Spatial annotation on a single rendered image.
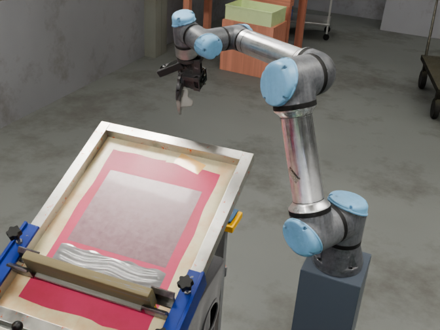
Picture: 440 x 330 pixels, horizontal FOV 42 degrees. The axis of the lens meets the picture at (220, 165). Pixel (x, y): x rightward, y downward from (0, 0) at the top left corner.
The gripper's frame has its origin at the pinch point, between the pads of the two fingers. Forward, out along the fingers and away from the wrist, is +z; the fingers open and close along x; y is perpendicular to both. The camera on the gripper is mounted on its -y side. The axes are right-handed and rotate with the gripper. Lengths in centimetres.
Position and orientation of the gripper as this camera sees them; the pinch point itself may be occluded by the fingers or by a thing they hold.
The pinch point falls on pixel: (186, 101)
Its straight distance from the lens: 205.9
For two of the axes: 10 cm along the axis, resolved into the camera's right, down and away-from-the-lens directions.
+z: 0.5, 7.2, 6.9
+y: 9.4, 2.1, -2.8
